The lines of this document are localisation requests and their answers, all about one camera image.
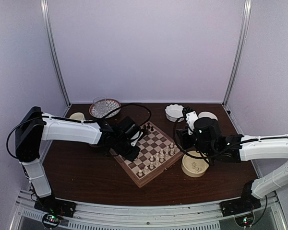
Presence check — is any patterned ceramic plate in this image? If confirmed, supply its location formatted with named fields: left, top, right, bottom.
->
left=89, top=97, right=121, bottom=118

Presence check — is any aluminium frame post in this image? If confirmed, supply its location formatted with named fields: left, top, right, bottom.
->
left=40, top=0, right=71, bottom=107
left=222, top=0, right=252, bottom=108

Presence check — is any aluminium frame post left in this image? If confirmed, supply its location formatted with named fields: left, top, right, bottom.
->
left=40, top=0, right=71, bottom=107

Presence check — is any wooden chess board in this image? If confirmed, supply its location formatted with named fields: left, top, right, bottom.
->
left=110, top=122, right=183, bottom=188

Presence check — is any cream cat ear bowl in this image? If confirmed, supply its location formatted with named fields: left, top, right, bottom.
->
left=181, top=154, right=209, bottom=178

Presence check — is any aluminium frame post right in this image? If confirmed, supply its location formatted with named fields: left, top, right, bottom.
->
left=222, top=0, right=252, bottom=108

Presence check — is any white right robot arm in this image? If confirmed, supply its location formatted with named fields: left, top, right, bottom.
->
left=173, top=107, right=288, bottom=212

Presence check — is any plain white round bowl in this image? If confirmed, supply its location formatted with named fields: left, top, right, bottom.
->
left=198, top=111, right=218, bottom=120

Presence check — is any clear drinking glass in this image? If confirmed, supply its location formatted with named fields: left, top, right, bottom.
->
left=93, top=96, right=107, bottom=116

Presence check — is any white scalloped bowl black rim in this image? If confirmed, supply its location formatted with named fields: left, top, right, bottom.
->
left=165, top=104, right=183, bottom=122

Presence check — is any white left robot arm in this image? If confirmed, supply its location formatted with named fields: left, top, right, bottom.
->
left=10, top=106, right=143, bottom=213

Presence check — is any aluminium front rail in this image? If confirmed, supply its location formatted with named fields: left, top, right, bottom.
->
left=7, top=190, right=288, bottom=230

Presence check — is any white ribbed mug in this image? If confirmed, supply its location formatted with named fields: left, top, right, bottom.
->
left=69, top=112, right=85, bottom=121

